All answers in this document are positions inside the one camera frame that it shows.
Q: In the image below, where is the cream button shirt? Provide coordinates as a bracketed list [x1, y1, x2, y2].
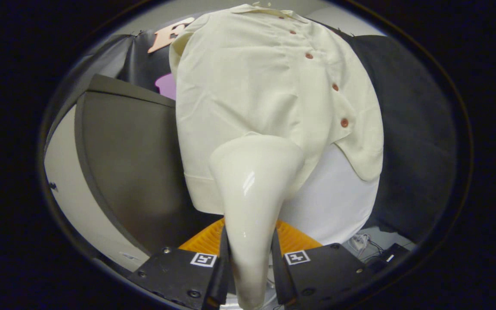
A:
[169, 3, 384, 215]

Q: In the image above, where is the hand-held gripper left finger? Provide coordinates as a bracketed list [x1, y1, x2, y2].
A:
[127, 217, 230, 310]

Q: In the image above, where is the black box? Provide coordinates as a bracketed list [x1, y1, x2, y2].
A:
[369, 243, 410, 273]

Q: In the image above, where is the white garment steamer head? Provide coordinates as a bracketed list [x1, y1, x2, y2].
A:
[208, 134, 305, 310]

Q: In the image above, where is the grey cabinet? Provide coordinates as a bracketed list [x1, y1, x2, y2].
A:
[43, 74, 214, 272]

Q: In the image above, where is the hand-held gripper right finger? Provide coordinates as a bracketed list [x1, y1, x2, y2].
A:
[271, 220, 378, 308]

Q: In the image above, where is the white hanging board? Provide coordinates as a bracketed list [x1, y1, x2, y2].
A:
[279, 143, 380, 246]

